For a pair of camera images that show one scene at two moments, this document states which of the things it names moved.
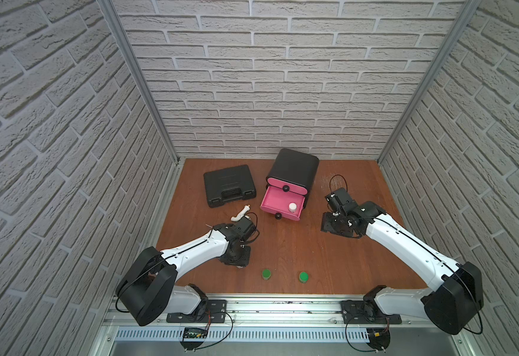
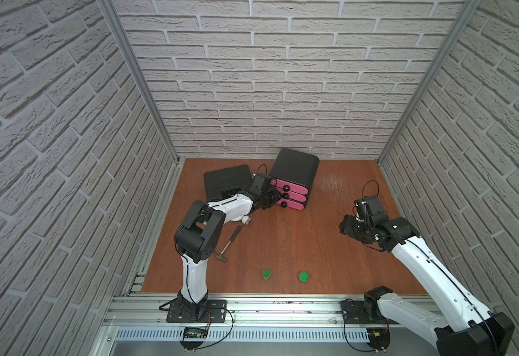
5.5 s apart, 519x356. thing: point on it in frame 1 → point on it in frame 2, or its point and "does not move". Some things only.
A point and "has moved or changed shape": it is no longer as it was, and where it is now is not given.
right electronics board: (379, 338) does not move
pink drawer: (286, 204) has moved or changed shape
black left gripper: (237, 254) → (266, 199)
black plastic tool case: (229, 185) does not move
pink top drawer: (285, 185) does not move
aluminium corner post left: (119, 29) does not move
